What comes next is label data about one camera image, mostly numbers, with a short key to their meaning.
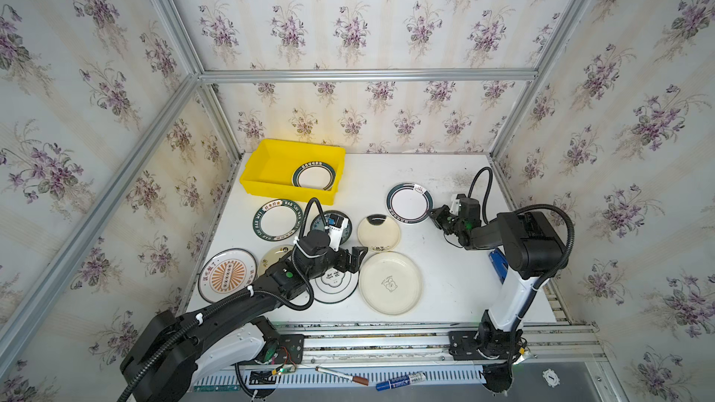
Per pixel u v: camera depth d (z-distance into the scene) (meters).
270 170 1.17
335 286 0.84
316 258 0.60
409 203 1.04
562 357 0.74
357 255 0.70
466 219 0.80
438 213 0.91
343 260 0.69
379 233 0.97
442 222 0.90
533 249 0.51
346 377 0.69
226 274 0.86
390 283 0.84
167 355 0.39
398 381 0.67
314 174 1.11
